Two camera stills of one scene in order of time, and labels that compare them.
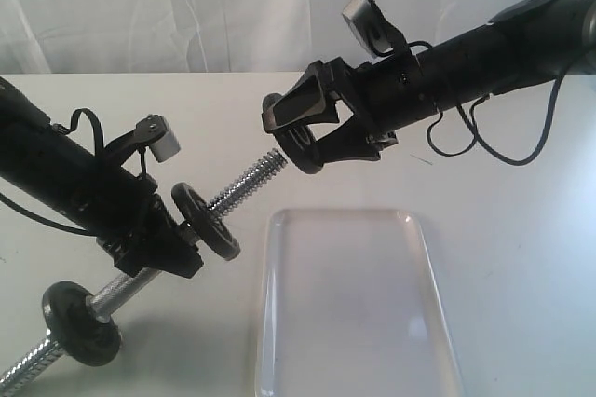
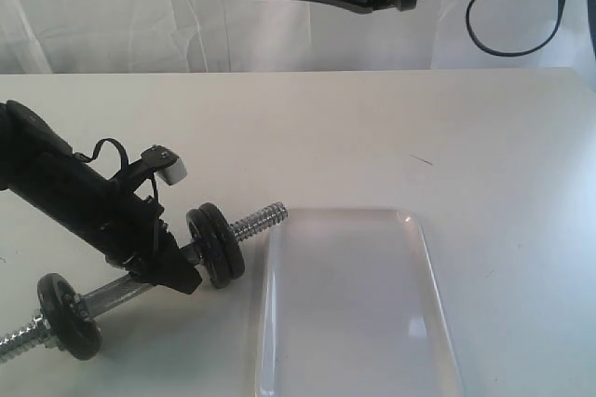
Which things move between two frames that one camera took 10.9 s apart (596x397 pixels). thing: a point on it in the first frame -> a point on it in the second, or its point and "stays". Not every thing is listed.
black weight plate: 298,142 -> 234,252
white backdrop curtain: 69,12 stays
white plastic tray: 350,308 stays
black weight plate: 207,225 -> 208,249
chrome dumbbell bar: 47,347 -> 38,333
